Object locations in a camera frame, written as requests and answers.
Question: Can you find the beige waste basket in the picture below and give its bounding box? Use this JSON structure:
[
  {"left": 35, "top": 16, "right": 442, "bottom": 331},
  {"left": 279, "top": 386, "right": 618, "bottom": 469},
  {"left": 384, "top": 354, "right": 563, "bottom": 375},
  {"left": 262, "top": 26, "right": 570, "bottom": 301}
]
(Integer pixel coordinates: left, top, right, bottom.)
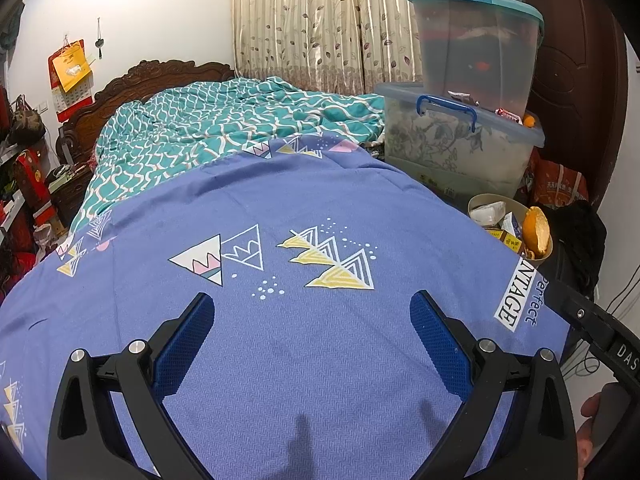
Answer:
[{"left": 467, "top": 192, "right": 555, "bottom": 261}]

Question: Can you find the clear storage bin teal lid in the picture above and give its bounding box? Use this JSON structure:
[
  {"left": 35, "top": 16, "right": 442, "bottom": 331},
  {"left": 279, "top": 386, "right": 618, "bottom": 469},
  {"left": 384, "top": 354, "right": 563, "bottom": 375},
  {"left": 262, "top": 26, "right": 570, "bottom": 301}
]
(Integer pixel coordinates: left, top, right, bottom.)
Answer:
[{"left": 406, "top": 0, "right": 545, "bottom": 111}]

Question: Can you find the person's right hand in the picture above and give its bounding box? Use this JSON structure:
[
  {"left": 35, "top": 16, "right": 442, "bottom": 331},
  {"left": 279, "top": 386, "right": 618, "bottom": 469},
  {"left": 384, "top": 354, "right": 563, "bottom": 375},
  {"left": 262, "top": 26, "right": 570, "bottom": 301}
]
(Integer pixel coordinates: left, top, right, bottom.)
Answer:
[{"left": 575, "top": 392, "right": 608, "bottom": 480}]

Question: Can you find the red gift box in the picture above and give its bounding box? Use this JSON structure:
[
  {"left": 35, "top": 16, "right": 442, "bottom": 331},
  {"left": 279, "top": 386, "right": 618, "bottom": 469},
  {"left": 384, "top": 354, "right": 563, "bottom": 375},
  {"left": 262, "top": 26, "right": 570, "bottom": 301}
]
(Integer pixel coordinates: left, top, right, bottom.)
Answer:
[{"left": 12, "top": 150, "right": 56, "bottom": 231}]

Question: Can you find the dark wooden door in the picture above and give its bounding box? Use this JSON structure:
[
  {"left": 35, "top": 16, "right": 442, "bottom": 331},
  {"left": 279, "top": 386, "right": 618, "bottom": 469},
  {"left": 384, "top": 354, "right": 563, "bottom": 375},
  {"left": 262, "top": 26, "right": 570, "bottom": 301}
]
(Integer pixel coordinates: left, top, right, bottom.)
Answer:
[{"left": 520, "top": 0, "right": 631, "bottom": 211}]

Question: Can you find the wooden nightstand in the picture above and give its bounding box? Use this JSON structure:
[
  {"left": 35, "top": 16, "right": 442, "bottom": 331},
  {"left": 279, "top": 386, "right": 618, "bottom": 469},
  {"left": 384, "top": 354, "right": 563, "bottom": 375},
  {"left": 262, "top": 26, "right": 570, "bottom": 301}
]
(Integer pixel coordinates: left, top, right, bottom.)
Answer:
[{"left": 47, "top": 162, "right": 96, "bottom": 226}]

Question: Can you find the brown handbag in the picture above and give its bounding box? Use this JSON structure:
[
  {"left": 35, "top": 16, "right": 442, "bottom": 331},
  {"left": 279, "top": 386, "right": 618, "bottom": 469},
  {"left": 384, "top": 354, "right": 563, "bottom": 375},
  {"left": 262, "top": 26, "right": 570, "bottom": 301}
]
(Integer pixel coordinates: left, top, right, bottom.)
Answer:
[{"left": 10, "top": 95, "right": 46, "bottom": 146}]

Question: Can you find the dark blue milk carton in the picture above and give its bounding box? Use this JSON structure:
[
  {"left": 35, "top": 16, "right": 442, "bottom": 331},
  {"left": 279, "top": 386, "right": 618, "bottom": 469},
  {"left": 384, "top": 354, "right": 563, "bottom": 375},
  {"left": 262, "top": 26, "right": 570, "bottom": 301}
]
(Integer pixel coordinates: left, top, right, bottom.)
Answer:
[{"left": 500, "top": 211, "right": 526, "bottom": 241}]

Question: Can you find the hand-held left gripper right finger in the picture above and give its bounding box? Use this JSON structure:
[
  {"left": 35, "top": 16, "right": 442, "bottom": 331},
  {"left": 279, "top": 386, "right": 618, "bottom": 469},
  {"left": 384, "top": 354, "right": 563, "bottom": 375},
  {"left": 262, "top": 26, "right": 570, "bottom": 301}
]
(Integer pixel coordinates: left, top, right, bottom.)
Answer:
[{"left": 410, "top": 290, "right": 578, "bottom": 480}]

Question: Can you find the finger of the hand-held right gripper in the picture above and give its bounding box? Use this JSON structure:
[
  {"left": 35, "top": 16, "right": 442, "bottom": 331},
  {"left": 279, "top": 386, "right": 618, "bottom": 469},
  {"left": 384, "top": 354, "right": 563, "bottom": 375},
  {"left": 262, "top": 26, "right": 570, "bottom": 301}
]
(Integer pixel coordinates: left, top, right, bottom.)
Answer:
[{"left": 545, "top": 280, "right": 621, "bottom": 356}]

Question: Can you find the white tissue pack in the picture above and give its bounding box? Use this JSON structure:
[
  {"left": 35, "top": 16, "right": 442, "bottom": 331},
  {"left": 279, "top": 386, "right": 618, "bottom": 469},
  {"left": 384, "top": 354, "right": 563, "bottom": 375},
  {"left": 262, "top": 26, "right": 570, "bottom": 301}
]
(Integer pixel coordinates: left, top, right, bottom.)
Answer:
[{"left": 472, "top": 201, "right": 508, "bottom": 226}]

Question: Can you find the teal patterned quilt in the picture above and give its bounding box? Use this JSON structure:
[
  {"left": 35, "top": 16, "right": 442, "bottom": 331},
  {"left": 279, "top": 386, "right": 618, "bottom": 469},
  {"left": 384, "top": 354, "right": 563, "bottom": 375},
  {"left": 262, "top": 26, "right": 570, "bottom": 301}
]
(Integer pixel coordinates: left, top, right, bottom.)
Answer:
[{"left": 67, "top": 76, "right": 388, "bottom": 241}]

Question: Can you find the clear storage box blue handle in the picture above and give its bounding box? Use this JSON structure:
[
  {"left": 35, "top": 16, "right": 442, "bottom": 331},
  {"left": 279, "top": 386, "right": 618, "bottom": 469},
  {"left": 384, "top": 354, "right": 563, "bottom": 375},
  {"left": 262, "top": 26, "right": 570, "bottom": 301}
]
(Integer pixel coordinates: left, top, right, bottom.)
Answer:
[{"left": 375, "top": 82, "right": 546, "bottom": 206}]

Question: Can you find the grey metal shelf rack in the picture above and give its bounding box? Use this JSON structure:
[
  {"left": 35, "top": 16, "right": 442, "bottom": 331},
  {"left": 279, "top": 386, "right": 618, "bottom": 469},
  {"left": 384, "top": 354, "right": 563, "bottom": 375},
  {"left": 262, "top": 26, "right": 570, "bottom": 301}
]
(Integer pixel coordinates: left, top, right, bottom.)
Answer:
[{"left": 0, "top": 130, "right": 31, "bottom": 246}]

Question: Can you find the yellow brown medicine box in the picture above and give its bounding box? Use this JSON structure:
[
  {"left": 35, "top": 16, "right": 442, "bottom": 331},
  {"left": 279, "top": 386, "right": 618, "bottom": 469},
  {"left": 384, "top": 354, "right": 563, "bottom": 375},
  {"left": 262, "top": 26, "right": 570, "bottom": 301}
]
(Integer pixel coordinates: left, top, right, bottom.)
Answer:
[{"left": 485, "top": 227, "right": 526, "bottom": 256}]

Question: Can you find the carved wooden headboard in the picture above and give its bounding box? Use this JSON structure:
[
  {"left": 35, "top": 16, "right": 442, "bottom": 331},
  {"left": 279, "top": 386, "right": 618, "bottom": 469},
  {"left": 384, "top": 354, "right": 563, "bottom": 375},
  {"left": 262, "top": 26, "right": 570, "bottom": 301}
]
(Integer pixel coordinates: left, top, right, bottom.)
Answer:
[{"left": 55, "top": 59, "right": 236, "bottom": 166}]

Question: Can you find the orange peel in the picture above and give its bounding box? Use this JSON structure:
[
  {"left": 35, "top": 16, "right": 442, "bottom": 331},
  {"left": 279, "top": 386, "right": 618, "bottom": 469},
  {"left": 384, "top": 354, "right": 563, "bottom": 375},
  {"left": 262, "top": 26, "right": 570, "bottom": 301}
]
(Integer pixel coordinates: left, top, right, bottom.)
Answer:
[{"left": 520, "top": 206, "right": 551, "bottom": 256}]

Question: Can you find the red shopping bag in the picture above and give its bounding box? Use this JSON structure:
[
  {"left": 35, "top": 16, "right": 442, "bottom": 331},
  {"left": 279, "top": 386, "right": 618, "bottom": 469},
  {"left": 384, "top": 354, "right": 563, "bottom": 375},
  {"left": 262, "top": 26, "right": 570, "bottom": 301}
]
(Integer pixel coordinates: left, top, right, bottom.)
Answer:
[{"left": 527, "top": 160, "right": 591, "bottom": 211}]

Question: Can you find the black bag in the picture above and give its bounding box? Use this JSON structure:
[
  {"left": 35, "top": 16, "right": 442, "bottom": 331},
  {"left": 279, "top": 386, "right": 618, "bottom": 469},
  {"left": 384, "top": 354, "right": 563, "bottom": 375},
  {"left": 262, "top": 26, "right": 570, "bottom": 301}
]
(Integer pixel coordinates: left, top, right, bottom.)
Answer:
[{"left": 542, "top": 200, "right": 608, "bottom": 301}]

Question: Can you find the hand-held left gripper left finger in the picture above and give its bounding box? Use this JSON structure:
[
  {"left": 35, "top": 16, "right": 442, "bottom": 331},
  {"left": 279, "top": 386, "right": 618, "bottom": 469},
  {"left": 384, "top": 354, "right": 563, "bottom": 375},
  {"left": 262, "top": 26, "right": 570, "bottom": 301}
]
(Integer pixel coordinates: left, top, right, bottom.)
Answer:
[{"left": 46, "top": 291, "right": 216, "bottom": 480}]

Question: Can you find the leaf print curtain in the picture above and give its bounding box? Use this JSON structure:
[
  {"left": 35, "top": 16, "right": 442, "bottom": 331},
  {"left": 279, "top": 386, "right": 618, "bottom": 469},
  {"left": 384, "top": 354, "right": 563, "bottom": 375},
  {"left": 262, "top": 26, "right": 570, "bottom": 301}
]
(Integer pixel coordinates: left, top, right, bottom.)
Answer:
[{"left": 231, "top": 0, "right": 426, "bottom": 96}]

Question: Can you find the red yellow wall calendar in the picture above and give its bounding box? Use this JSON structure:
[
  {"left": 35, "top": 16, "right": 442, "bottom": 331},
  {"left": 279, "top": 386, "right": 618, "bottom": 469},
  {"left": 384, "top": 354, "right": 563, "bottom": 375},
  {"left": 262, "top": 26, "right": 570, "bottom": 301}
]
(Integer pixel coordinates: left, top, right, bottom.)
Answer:
[{"left": 47, "top": 40, "right": 96, "bottom": 111}]

